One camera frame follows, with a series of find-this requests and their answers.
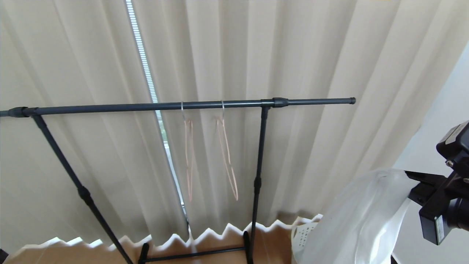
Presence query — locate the pink clothes hanger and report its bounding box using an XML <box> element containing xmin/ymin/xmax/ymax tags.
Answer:
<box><xmin>181</xmin><ymin>102</ymin><xmax>195</xmax><ymax>202</ymax></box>
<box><xmin>215</xmin><ymin>100</ymin><xmax>240</xmax><ymax>202</ymax></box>

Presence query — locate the white laundry basket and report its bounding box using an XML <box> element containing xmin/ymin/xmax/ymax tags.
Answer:
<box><xmin>291</xmin><ymin>216</ymin><xmax>324</xmax><ymax>264</ymax></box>

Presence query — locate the white printed t-shirt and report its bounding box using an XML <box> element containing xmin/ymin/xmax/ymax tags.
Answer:
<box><xmin>299</xmin><ymin>168</ymin><xmax>413</xmax><ymax>264</ymax></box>

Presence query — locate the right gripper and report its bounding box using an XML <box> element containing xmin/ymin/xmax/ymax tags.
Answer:
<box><xmin>404</xmin><ymin>170</ymin><xmax>469</xmax><ymax>246</ymax></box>

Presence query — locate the black clothes rack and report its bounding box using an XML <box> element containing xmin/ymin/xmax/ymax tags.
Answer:
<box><xmin>0</xmin><ymin>97</ymin><xmax>356</xmax><ymax>264</ymax></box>

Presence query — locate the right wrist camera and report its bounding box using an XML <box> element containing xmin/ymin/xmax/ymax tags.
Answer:
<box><xmin>436</xmin><ymin>120</ymin><xmax>469</xmax><ymax>177</ymax></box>

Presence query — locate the beige curtain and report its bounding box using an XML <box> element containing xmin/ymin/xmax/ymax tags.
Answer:
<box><xmin>0</xmin><ymin>0</ymin><xmax>469</xmax><ymax>253</ymax></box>

